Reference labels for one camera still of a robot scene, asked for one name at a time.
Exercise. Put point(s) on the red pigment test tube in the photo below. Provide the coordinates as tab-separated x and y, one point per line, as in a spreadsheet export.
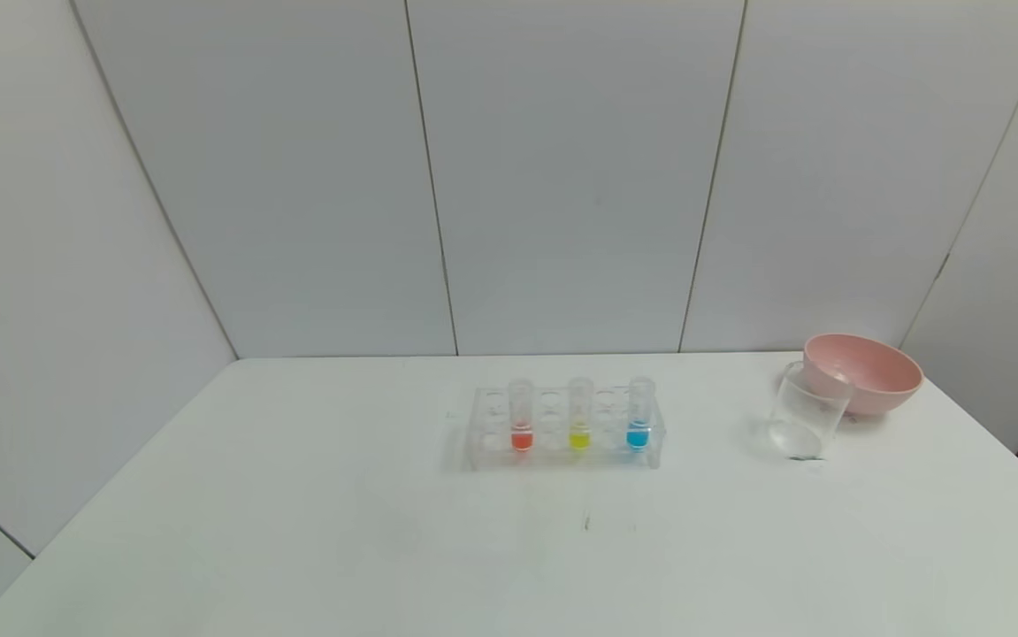
521	437

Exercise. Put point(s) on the blue pigment test tube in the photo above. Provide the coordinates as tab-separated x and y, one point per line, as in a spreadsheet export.
639	435

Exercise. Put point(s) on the clear glass beaker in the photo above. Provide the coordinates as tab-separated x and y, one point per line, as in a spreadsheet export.
805	425

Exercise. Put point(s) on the pink bowl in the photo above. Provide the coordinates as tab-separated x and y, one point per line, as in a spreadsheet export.
880	376

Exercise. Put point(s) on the yellow pigment test tube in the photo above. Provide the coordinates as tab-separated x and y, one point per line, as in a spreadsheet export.
579	436

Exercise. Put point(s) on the clear plastic test tube rack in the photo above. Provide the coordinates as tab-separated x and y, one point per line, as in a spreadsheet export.
553	442

